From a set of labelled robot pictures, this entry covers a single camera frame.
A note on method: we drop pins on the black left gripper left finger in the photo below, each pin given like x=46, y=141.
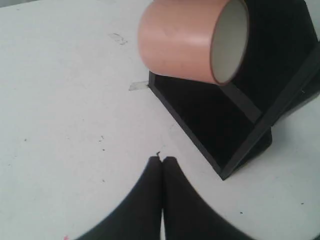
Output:
x=139, y=215

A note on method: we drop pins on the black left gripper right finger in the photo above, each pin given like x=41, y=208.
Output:
x=186, y=215

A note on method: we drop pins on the pink ceramic mug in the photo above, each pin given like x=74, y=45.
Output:
x=198, y=40

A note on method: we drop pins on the black two-tier shelf rack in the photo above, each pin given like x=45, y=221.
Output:
x=232, y=124

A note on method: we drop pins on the clear tape piece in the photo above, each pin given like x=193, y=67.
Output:
x=142, y=85

